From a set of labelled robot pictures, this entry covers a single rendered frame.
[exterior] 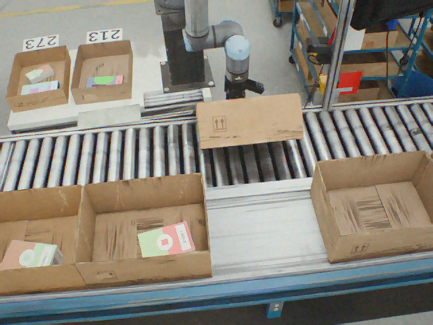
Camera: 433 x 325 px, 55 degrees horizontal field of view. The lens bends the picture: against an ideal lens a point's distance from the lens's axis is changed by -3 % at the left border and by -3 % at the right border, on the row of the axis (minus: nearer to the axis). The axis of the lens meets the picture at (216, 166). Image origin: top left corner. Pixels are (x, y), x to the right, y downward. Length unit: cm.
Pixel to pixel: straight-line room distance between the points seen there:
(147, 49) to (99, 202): 120
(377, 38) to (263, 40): 154
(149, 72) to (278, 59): 159
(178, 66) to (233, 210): 88
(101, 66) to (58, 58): 27
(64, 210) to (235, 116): 70
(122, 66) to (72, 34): 194
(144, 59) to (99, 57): 25
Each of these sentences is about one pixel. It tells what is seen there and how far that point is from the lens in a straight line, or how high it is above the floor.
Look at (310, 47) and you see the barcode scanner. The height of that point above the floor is 108.
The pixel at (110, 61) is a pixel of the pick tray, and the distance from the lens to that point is 244.
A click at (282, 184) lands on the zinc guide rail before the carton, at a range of 157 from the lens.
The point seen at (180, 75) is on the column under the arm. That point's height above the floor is 82.
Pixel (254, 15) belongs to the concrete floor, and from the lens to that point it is 422.
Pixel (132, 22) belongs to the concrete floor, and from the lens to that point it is 427.
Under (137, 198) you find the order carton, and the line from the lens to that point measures 149.
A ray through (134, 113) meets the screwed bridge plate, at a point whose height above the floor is 75.
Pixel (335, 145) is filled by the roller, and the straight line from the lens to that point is 193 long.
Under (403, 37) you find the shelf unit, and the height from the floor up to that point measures 74.
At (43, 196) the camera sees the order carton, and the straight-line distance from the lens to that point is 152.
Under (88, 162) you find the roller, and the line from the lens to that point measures 193.
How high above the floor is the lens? 212
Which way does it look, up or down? 50 degrees down
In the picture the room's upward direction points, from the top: 3 degrees counter-clockwise
